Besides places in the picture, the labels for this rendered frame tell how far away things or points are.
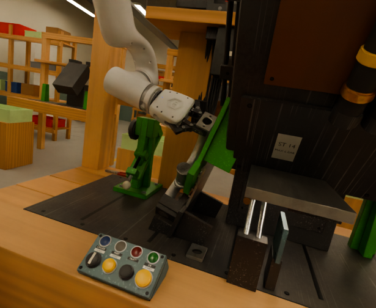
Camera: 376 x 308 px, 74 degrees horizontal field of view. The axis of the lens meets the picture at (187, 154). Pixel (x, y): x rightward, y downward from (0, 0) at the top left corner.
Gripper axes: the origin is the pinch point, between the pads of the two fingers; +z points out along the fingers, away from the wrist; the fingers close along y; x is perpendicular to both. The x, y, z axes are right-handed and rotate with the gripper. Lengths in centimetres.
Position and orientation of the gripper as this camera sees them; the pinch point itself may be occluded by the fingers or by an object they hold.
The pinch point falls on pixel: (203, 124)
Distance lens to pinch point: 69.9
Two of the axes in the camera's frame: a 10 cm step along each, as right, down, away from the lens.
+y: 4.9, -7.2, 4.9
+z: 8.7, 4.6, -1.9
